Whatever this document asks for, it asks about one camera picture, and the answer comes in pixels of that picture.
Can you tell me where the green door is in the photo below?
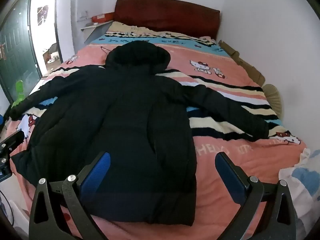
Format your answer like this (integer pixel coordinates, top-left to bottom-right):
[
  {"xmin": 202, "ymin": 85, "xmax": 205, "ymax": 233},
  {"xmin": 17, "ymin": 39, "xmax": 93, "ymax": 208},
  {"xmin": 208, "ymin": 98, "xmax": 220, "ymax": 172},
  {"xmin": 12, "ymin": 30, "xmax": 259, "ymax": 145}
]
[{"xmin": 0, "ymin": 0, "xmax": 42, "ymax": 104}]

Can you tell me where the pink striped printed blanket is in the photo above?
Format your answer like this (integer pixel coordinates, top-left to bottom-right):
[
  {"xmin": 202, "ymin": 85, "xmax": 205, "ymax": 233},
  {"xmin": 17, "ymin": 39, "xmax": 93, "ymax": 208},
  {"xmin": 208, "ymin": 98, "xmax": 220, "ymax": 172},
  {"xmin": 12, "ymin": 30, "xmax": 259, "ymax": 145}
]
[{"xmin": 5, "ymin": 21, "xmax": 308, "ymax": 240}]

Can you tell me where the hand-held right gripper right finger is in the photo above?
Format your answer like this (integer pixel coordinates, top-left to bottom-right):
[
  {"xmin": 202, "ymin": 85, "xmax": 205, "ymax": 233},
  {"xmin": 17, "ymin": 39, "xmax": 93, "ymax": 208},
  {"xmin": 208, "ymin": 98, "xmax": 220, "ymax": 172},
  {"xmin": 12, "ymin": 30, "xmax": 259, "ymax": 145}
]
[{"xmin": 215, "ymin": 152, "xmax": 297, "ymax": 240}]

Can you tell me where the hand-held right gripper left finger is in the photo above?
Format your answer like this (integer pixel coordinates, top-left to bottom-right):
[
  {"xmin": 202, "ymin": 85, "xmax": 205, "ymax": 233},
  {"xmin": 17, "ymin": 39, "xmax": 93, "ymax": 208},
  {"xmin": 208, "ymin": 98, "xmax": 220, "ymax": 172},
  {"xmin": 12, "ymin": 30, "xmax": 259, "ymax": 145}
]
[{"xmin": 29, "ymin": 151, "xmax": 112, "ymax": 240}]

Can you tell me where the black hooded jacket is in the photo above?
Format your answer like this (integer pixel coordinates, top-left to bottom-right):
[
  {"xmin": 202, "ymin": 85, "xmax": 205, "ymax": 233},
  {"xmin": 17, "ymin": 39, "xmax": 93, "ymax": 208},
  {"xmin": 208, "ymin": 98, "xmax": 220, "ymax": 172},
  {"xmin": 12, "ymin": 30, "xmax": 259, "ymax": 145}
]
[{"xmin": 9, "ymin": 41, "xmax": 270, "ymax": 227}]

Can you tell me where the brown cardboard sheet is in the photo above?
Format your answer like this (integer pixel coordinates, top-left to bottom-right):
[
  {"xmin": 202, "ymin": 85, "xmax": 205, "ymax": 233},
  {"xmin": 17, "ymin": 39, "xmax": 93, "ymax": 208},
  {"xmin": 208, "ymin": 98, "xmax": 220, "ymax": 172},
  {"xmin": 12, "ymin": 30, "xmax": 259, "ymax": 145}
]
[{"xmin": 218, "ymin": 39, "xmax": 266, "ymax": 87}]

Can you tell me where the woven hand fan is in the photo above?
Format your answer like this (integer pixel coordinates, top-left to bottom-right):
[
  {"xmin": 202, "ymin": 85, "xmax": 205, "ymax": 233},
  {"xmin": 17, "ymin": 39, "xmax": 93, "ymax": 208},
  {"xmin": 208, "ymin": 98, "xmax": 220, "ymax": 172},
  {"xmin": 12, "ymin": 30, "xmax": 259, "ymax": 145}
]
[{"xmin": 262, "ymin": 83, "xmax": 283, "ymax": 116}]

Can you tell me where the dark red headboard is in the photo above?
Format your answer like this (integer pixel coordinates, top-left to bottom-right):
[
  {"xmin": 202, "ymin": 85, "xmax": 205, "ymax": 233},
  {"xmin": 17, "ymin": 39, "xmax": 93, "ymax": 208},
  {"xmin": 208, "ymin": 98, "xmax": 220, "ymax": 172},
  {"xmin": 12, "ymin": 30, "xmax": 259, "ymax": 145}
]
[{"xmin": 113, "ymin": 0, "xmax": 221, "ymax": 40}]

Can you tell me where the green plastic object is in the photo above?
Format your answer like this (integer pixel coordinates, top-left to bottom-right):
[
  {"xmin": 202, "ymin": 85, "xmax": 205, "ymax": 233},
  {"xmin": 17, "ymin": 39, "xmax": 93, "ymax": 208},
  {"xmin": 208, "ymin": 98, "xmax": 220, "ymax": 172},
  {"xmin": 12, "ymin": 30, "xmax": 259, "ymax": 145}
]
[{"xmin": 11, "ymin": 79, "xmax": 26, "ymax": 107}]

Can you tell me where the black cable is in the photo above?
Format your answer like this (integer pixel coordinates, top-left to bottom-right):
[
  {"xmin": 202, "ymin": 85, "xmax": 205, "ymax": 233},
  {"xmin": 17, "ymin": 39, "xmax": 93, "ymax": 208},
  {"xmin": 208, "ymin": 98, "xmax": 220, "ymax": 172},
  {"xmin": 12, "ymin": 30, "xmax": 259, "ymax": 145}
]
[{"xmin": 0, "ymin": 189, "xmax": 14, "ymax": 227}]

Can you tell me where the grey bedside shelf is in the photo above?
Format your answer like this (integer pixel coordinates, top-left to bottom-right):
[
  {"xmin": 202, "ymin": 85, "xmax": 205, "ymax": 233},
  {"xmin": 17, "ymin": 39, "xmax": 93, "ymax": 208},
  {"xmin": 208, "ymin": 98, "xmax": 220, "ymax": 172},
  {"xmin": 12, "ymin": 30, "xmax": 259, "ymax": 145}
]
[{"xmin": 80, "ymin": 20, "xmax": 113, "ymax": 45}]

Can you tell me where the orange box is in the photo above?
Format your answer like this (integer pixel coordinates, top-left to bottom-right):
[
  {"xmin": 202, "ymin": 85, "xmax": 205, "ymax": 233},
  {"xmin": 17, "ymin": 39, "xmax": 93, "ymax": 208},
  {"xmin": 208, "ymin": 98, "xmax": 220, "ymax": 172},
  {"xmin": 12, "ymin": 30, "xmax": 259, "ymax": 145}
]
[{"xmin": 91, "ymin": 12, "xmax": 115, "ymax": 24}]

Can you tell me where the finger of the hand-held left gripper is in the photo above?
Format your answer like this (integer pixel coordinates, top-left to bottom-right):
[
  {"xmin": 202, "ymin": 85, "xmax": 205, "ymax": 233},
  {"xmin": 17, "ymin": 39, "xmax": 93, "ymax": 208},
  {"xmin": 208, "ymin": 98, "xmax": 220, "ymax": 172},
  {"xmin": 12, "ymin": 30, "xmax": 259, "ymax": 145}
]
[{"xmin": 0, "ymin": 130, "xmax": 25, "ymax": 167}]

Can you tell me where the white and blue cloth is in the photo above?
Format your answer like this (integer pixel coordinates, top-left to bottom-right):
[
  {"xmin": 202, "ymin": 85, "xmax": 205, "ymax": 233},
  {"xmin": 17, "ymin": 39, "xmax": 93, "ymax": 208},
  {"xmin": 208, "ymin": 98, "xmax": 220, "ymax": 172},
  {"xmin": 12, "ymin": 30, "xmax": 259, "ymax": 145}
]
[{"xmin": 278, "ymin": 149, "xmax": 320, "ymax": 238}]

